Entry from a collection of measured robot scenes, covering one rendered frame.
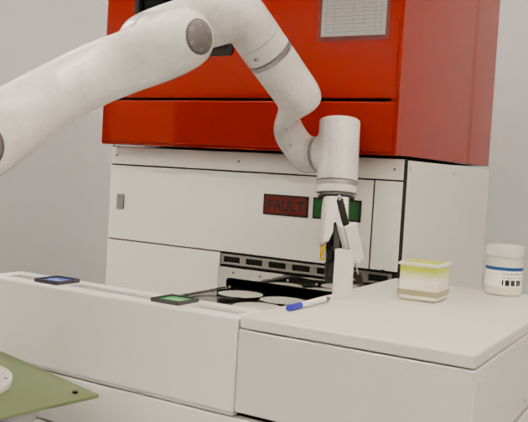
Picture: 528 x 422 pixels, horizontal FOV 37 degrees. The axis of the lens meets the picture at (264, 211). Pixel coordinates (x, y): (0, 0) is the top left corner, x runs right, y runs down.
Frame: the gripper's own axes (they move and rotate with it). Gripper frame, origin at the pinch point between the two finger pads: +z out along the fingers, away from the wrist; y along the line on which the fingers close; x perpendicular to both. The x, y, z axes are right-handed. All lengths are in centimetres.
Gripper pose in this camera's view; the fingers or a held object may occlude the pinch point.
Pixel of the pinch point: (333, 271)
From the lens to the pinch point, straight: 159.9
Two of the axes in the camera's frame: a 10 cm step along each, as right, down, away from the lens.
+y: 0.1, -0.9, -10.0
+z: -0.6, 9.9, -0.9
